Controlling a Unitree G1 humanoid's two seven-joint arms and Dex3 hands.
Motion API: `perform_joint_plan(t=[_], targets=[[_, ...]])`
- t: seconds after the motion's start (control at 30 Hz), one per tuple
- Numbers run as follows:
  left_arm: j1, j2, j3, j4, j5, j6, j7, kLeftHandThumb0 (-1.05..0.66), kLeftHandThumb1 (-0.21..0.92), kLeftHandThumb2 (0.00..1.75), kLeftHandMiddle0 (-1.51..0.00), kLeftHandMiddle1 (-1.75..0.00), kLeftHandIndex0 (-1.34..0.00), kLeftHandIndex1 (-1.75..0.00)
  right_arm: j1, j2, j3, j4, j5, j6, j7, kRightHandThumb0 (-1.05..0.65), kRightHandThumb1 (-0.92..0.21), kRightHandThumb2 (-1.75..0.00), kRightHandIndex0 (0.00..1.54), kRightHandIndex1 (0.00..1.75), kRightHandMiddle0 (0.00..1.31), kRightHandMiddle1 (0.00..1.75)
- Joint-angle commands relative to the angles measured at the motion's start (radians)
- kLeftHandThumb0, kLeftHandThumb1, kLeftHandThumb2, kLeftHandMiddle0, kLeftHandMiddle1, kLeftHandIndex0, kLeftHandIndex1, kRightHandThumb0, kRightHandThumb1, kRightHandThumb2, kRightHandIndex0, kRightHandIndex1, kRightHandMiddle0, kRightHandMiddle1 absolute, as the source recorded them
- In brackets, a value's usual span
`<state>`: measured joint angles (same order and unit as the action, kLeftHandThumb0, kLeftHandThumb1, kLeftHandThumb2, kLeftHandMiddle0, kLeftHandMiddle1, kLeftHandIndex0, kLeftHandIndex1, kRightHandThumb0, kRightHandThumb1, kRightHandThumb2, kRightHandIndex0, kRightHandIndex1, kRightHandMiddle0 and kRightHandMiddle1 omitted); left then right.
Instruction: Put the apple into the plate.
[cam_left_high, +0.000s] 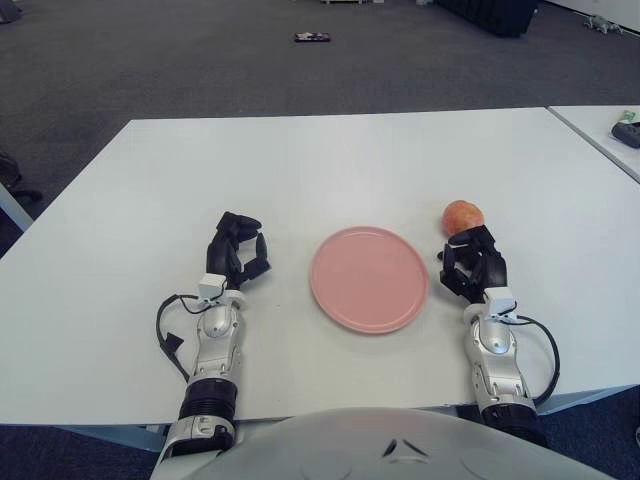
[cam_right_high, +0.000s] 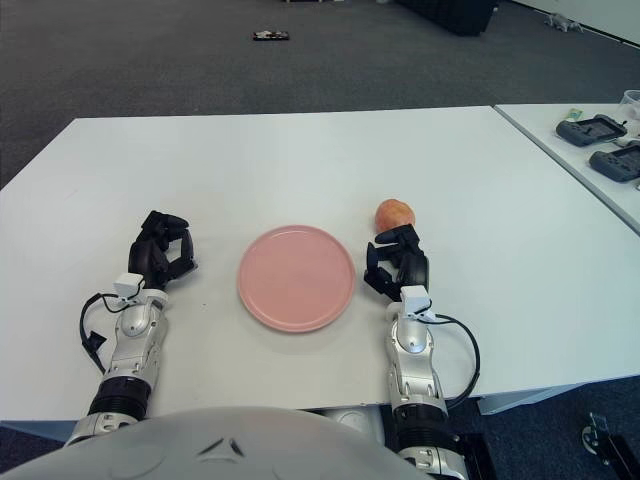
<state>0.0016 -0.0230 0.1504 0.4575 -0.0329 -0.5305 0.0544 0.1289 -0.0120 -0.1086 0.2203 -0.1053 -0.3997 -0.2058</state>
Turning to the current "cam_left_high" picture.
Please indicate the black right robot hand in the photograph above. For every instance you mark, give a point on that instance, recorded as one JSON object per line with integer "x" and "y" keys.
{"x": 492, "y": 267}

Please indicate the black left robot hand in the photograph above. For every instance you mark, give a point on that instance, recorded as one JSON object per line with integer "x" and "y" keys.
{"x": 217, "y": 252}

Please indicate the red yellow apple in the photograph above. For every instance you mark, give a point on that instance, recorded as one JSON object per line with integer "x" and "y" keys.
{"x": 461, "y": 215}

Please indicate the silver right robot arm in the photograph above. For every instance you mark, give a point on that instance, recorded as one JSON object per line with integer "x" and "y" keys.
{"x": 492, "y": 345}

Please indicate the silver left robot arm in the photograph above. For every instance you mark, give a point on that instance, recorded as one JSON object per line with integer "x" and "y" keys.
{"x": 215, "y": 330}

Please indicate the pink round plate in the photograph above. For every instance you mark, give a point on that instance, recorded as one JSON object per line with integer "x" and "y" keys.
{"x": 367, "y": 280}

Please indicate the dark grey handheld controller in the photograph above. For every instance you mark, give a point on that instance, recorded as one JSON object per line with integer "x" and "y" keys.
{"x": 627, "y": 132}

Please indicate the green paper packet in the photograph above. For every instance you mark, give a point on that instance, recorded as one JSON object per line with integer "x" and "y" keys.
{"x": 629, "y": 115}

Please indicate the black office chair base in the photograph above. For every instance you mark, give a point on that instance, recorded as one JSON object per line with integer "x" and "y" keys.
{"x": 7, "y": 170}

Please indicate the grey robot torso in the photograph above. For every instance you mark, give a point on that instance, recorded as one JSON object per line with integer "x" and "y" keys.
{"x": 350, "y": 445}

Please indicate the dark flat tray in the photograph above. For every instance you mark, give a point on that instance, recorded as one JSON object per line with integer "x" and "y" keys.
{"x": 312, "y": 37}

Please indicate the large black case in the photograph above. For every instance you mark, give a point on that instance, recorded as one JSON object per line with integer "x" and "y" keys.
{"x": 500, "y": 17}

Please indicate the small grey quadruped robot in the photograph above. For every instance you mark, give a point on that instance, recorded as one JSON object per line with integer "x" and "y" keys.
{"x": 597, "y": 22}

